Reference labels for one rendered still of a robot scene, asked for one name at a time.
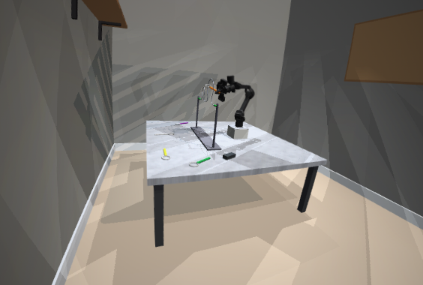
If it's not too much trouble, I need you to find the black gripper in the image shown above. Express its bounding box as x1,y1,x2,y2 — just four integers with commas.
215,79,232,102

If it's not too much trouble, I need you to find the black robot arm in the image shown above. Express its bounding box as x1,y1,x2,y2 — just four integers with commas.
217,76,254,128

